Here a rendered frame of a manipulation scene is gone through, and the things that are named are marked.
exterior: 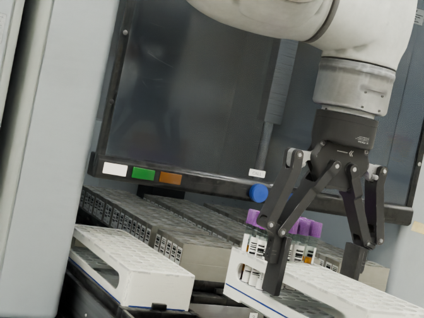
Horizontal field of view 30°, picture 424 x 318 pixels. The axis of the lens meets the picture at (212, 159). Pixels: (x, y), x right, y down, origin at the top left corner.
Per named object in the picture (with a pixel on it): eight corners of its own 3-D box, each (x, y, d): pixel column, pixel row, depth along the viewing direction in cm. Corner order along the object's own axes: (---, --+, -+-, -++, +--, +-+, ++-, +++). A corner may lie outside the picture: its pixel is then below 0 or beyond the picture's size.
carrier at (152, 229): (199, 262, 143) (205, 230, 143) (203, 265, 142) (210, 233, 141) (140, 256, 138) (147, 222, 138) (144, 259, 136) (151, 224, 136)
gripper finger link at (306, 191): (344, 166, 93) (337, 159, 92) (286, 241, 91) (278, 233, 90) (325, 161, 96) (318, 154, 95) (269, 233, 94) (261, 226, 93)
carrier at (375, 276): (376, 298, 145) (383, 265, 145) (383, 301, 143) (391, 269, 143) (325, 292, 140) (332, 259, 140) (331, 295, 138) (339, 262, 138)
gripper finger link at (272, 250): (287, 221, 92) (265, 218, 90) (277, 264, 92) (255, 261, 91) (281, 219, 93) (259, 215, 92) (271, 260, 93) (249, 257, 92)
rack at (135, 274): (60, 259, 131) (67, 222, 130) (116, 265, 135) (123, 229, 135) (120, 315, 104) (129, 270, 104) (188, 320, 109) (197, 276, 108)
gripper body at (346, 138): (337, 108, 89) (319, 188, 89) (395, 122, 93) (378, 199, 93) (301, 103, 96) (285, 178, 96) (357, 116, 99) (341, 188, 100)
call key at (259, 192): (247, 200, 127) (250, 182, 127) (262, 202, 128) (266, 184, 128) (250, 201, 126) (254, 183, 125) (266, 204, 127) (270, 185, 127)
